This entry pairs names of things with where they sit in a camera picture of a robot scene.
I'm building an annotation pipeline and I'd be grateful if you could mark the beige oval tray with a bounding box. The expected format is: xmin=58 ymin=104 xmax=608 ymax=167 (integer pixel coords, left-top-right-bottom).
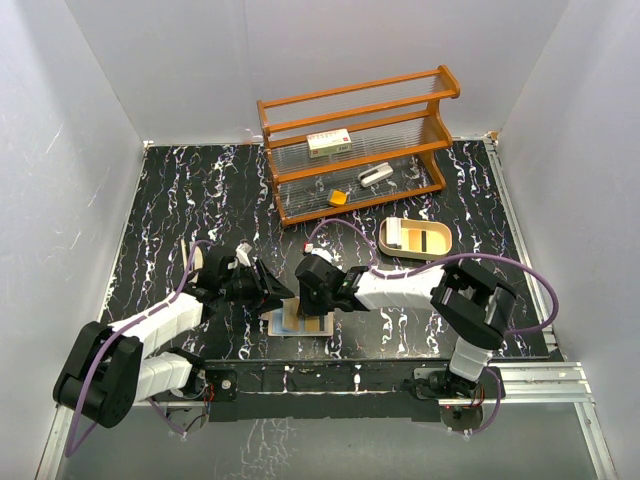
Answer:
xmin=378 ymin=217 xmax=453 ymax=261

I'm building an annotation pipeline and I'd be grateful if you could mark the stack of cards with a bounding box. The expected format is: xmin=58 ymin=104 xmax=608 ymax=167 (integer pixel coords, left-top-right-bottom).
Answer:
xmin=384 ymin=217 xmax=402 ymax=249

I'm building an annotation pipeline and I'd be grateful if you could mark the card with black stripe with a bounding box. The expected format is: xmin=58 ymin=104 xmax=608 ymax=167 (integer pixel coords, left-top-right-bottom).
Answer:
xmin=402 ymin=228 xmax=428 ymax=253

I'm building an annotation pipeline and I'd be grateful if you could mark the aluminium frame rail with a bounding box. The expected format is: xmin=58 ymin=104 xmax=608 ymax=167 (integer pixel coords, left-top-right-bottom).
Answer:
xmin=35 ymin=133 xmax=619 ymax=480

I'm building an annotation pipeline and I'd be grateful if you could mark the orange wooden shelf rack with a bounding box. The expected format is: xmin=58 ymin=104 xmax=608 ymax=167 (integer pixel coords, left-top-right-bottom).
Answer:
xmin=257 ymin=65 xmax=461 ymax=226

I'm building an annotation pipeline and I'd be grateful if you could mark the cream leather card holder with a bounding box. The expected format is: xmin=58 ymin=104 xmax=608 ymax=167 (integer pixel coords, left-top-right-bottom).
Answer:
xmin=260 ymin=307 xmax=334 ymax=337

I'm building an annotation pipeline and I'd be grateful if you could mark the white stapler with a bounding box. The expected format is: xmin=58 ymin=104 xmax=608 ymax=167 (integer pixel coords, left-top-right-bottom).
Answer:
xmin=357 ymin=162 xmax=393 ymax=188

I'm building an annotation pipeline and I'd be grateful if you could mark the credit card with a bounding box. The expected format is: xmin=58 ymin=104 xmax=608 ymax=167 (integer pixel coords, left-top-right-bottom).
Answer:
xmin=282 ymin=297 xmax=300 ymax=332

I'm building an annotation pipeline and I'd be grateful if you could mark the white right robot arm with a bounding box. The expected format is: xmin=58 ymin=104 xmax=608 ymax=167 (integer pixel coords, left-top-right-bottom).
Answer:
xmin=295 ymin=254 xmax=516 ymax=398

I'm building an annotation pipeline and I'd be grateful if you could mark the black front base bar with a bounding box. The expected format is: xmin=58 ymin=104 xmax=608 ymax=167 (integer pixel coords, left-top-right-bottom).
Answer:
xmin=149 ymin=358 xmax=501 ymax=424

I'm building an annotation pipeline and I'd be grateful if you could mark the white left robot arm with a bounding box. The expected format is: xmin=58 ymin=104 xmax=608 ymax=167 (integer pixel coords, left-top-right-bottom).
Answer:
xmin=52 ymin=240 xmax=294 ymax=428

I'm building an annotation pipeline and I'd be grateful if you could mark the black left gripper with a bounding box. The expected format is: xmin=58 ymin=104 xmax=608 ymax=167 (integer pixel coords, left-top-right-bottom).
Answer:
xmin=220 ymin=260 xmax=294 ymax=314

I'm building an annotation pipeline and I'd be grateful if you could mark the white red paper box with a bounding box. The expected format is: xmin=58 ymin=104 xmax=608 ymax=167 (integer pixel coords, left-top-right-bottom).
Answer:
xmin=306 ymin=129 xmax=352 ymax=158

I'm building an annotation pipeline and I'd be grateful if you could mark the yellow tape measure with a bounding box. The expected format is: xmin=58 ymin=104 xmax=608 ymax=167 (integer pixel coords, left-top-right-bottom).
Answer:
xmin=327 ymin=189 xmax=348 ymax=207

